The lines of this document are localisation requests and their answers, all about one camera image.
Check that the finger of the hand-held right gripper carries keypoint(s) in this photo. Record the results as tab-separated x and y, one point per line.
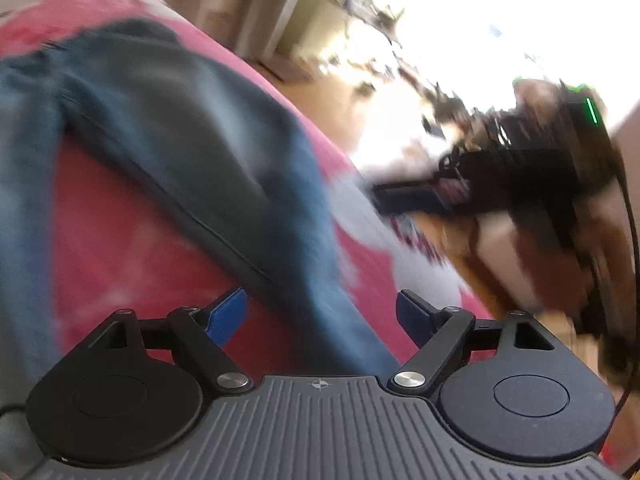
415	195

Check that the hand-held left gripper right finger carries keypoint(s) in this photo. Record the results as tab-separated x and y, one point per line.
415	320

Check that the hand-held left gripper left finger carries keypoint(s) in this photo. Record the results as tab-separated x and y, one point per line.
227	317

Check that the blue jeans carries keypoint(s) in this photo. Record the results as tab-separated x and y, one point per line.
200	135

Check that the person's right hand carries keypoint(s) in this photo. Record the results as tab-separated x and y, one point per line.
555	275

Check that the pink floral blanket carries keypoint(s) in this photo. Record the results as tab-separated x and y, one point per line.
110	240

